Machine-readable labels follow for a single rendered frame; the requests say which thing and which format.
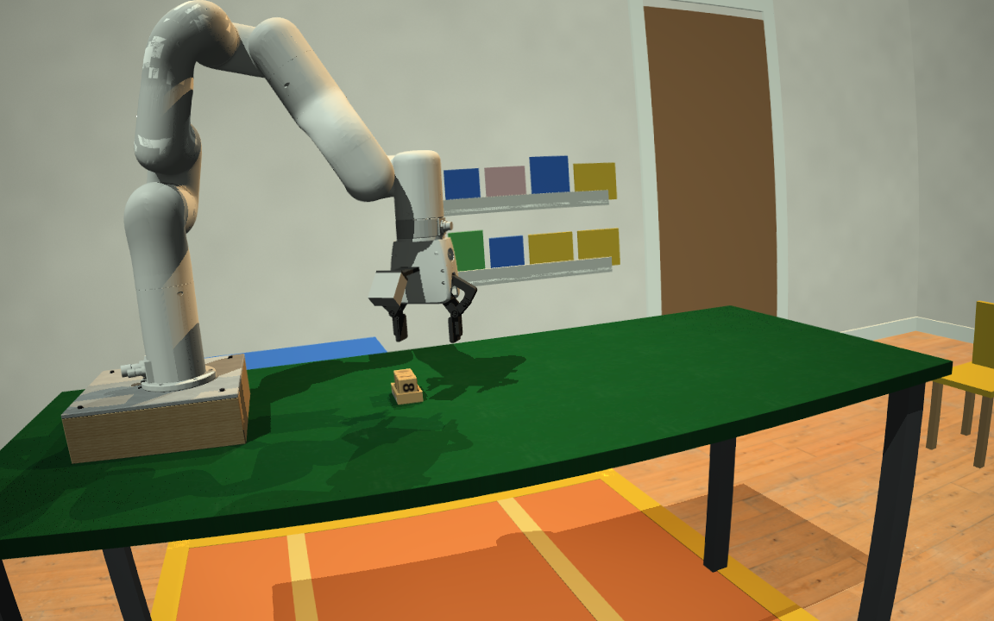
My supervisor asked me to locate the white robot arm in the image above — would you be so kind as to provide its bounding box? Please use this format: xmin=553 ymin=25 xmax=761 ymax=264
xmin=121 ymin=0 xmax=453 ymax=392

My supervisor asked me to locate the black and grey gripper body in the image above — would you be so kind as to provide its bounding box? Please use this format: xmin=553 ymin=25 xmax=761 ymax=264
xmin=391 ymin=235 xmax=460 ymax=304

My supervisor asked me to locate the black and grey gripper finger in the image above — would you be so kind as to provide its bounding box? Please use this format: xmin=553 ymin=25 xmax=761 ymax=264
xmin=443 ymin=273 xmax=477 ymax=343
xmin=383 ymin=304 xmax=408 ymax=342

